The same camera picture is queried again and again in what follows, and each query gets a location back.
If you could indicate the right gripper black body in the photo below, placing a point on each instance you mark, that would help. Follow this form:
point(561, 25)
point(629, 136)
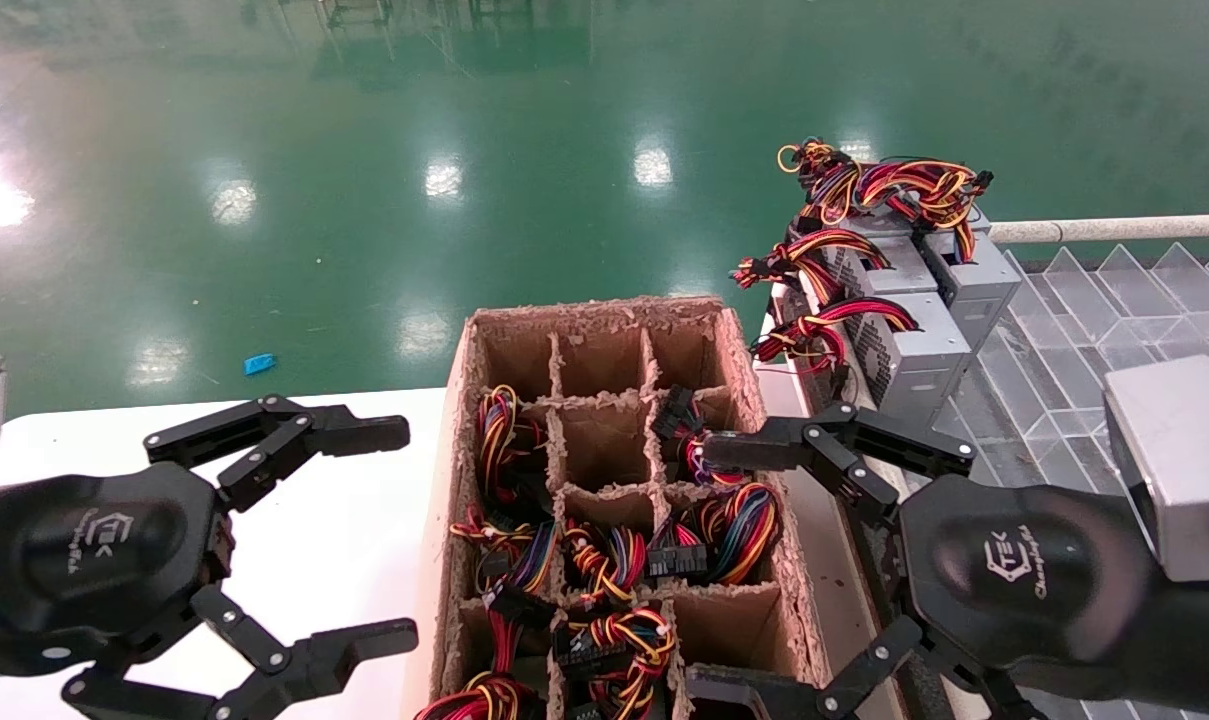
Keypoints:
point(1024, 580)

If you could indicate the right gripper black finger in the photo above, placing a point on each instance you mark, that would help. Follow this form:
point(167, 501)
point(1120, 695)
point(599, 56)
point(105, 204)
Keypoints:
point(744, 695)
point(764, 447)

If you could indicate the cardboard box with dividers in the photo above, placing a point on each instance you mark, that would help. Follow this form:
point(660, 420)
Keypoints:
point(604, 365)

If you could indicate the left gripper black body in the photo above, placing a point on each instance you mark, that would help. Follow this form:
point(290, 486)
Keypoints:
point(84, 560)

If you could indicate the blue scrap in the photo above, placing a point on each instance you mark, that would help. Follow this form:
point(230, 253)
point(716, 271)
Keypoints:
point(260, 364)

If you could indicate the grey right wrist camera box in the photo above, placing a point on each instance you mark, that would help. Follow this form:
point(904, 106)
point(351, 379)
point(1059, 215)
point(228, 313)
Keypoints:
point(1184, 460)

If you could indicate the clear acrylic divider tray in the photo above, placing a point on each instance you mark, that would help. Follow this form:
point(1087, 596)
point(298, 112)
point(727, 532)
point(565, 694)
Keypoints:
point(1074, 340)

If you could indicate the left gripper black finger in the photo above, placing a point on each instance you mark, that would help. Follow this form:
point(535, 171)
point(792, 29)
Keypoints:
point(354, 435)
point(344, 650)

